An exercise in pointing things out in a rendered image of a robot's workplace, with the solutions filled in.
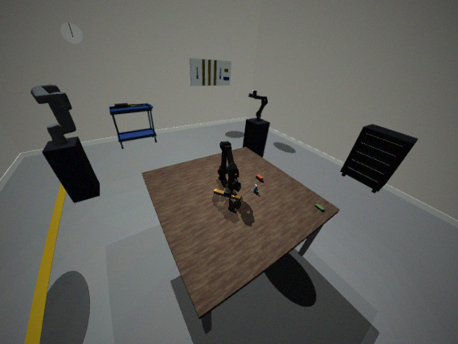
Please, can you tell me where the yellow bar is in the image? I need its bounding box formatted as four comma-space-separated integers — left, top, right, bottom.
214, 189, 241, 200

